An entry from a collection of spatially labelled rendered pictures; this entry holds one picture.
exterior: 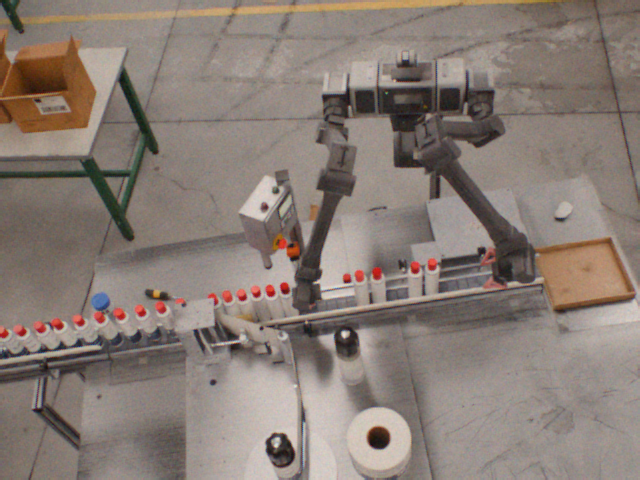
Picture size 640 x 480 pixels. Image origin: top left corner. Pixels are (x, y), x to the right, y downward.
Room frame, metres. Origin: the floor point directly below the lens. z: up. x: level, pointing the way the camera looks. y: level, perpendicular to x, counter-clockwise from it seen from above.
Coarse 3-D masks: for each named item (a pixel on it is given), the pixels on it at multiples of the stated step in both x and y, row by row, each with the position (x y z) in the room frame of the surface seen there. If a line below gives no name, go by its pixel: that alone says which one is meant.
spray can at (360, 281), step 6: (360, 270) 1.38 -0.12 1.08; (360, 276) 1.36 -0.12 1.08; (354, 282) 1.36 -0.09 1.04; (360, 282) 1.36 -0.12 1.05; (366, 282) 1.36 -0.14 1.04; (354, 288) 1.36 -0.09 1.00; (360, 288) 1.35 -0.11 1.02; (366, 288) 1.35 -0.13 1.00; (360, 294) 1.35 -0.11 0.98; (366, 294) 1.35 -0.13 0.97; (360, 300) 1.35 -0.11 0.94; (366, 300) 1.35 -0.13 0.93
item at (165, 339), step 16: (400, 288) 1.40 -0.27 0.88; (448, 288) 1.36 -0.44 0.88; (464, 288) 1.35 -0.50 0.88; (512, 288) 1.31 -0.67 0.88; (320, 304) 1.40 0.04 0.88; (336, 304) 1.39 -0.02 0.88; (352, 304) 1.37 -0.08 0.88; (416, 304) 1.32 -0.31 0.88; (144, 336) 1.41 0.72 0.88; (112, 352) 1.37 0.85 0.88
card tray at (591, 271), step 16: (592, 240) 1.46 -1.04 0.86; (608, 240) 1.46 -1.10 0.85; (544, 256) 1.45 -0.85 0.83; (560, 256) 1.43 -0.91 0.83; (576, 256) 1.42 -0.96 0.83; (592, 256) 1.41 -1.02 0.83; (608, 256) 1.39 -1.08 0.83; (544, 272) 1.38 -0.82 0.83; (560, 272) 1.36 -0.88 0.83; (576, 272) 1.35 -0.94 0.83; (592, 272) 1.34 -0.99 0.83; (608, 272) 1.32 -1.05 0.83; (624, 272) 1.30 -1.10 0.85; (560, 288) 1.30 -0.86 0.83; (576, 288) 1.28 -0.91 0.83; (592, 288) 1.27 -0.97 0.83; (608, 288) 1.26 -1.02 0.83; (624, 288) 1.25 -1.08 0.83; (560, 304) 1.21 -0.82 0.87; (576, 304) 1.21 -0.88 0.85; (592, 304) 1.21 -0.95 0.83
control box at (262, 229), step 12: (264, 180) 1.54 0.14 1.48; (264, 192) 1.49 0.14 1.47; (252, 204) 1.45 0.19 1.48; (276, 204) 1.44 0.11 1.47; (240, 216) 1.42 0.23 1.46; (252, 216) 1.40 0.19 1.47; (264, 216) 1.39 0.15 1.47; (276, 216) 1.42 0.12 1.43; (252, 228) 1.40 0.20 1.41; (264, 228) 1.37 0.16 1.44; (276, 228) 1.41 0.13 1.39; (288, 228) 1.45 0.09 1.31; (252, 240) 1.41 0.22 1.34; (264, 240) 1.38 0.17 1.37; (276, 240) 1.39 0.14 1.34
